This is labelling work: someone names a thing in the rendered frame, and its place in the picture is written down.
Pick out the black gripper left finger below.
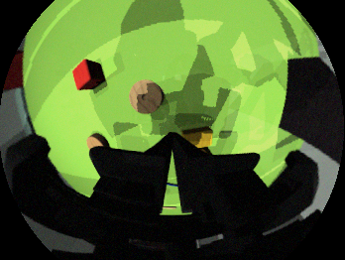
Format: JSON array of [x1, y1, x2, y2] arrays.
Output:
[[88, 131, 173, 213]]

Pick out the small brown wooden block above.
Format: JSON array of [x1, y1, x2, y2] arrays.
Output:
[[181, 126, 213, 149]]

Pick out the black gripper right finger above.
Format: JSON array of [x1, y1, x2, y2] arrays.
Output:
[[172, 131, 261, 213]]

